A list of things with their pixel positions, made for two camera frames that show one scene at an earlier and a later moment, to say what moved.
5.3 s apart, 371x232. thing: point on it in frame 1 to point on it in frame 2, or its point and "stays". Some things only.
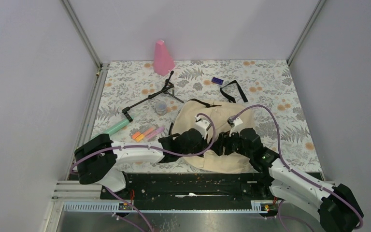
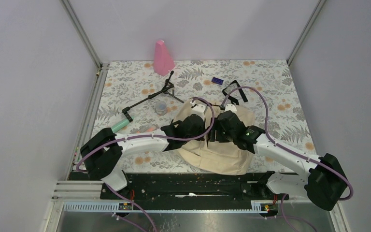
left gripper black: x=204 y=144 to x=202 y=129
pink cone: x=164 y=62 stays
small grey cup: x=161 y=108 stays
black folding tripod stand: x=169 y=88 stays
